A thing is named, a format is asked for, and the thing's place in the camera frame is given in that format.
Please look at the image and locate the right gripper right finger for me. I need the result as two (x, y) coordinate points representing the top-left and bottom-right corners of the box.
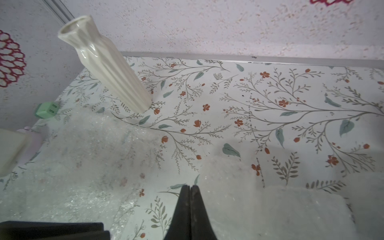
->
(190, 186), (217, 240)

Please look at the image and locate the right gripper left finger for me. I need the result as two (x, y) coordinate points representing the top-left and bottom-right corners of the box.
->
(164, 185), (191, 240)

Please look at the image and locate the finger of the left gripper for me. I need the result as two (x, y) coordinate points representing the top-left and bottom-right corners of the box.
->
(1, 221), (111, 240)

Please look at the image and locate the cream ribbed ceramic vase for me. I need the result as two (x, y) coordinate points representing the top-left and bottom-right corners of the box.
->
(58, 16), (152, 114)

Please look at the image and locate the bubble wrapped purple vase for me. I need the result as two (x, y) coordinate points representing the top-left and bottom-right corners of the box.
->
(345, 172), (384, 240)

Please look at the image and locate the lilac tape roll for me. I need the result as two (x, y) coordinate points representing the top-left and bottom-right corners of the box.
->
(17, 127), (43, 167)

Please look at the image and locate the green cube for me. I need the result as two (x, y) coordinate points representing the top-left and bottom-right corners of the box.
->
(34, 102), (60, 119)

